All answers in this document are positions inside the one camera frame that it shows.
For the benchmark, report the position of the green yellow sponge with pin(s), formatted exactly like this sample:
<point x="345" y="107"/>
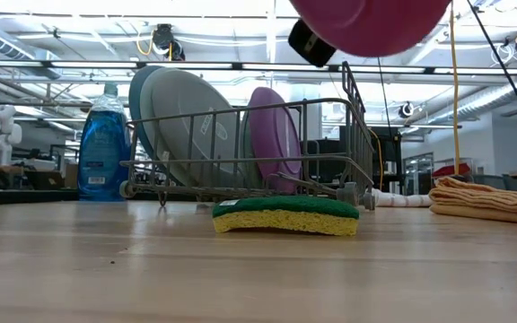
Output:
<point x="285" y="215"/>

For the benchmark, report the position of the blue dish soap bottle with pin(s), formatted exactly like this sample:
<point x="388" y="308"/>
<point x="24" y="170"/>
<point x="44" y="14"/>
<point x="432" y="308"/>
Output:
<point x="103" y="152"/>

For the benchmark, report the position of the dark blue plate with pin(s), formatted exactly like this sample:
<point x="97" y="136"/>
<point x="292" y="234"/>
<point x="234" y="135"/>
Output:
<point x="135" y="103"/>

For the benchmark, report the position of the purple plate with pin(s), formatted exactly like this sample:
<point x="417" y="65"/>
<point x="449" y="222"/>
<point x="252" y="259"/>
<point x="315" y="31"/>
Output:
<point x="272" y="134"/>

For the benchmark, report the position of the pink plate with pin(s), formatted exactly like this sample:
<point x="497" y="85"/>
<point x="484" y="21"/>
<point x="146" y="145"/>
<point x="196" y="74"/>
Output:
<point x="375" y="27"/>

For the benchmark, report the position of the silver ventilation duct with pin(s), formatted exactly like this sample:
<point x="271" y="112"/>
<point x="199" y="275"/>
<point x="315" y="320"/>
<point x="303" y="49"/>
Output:
<point x="487" y="101"/>
<point x="2" y="42"/>

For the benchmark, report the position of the folded orange cloth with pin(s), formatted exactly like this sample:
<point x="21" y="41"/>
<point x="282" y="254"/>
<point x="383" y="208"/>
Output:
<point x="474" y="202"/>

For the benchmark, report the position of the grey plate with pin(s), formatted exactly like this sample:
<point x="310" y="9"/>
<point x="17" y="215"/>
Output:
<point x="182" y="116"/>

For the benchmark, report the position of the white striped towel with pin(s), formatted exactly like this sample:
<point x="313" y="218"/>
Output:
<point x="402" y="199"/>

